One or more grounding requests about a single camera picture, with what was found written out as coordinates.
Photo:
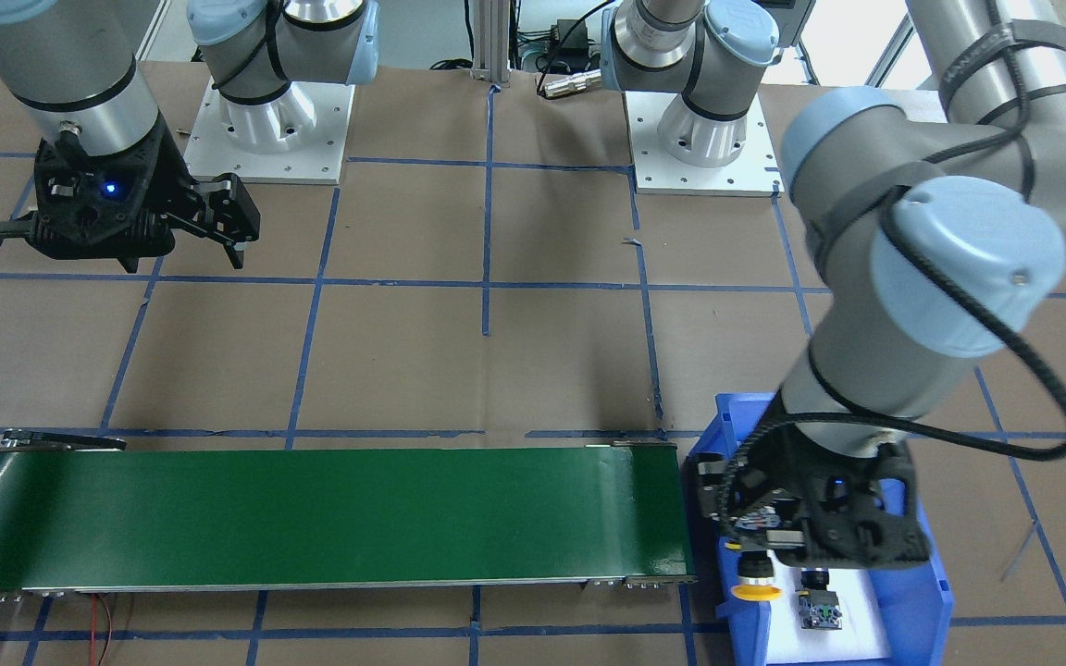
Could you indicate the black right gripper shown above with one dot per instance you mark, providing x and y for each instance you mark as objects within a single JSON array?
[{"x": 171, "y": 178}]

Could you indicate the yellow mushroom push button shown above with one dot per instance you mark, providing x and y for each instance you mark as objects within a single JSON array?
[{"x": 755, "y": 575}]

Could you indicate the silver cylindrical connector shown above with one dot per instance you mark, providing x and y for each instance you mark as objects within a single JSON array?
[{"x": 572, "y": 84}]

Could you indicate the aluminium frame post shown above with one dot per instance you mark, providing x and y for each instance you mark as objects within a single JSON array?
[{"x": 490, "y": 44}]

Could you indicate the red mushroom push button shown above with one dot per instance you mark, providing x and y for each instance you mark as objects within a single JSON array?
[{"x": 818, "y": 607}]

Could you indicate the green conveyor belt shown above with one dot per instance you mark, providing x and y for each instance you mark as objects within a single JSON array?
[{"x": 225, "y": 520}]

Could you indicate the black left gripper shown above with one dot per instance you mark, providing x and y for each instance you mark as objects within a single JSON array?
[{"x": 711, "y": 487}]

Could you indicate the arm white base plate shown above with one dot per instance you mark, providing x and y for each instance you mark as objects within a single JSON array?
[
  {"x": 297, "y": 139},
  {"x": 754, "y": 172}
]

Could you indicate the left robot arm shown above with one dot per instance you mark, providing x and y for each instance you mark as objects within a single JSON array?
[{"x": 938, "y": 241}]

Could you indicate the white foam pad in bin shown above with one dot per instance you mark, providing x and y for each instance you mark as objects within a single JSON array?
[{"x": 862, "y": 635}]

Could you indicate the black power adapter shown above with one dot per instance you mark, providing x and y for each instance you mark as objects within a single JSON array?
[{"x": 569, "y": 37}]

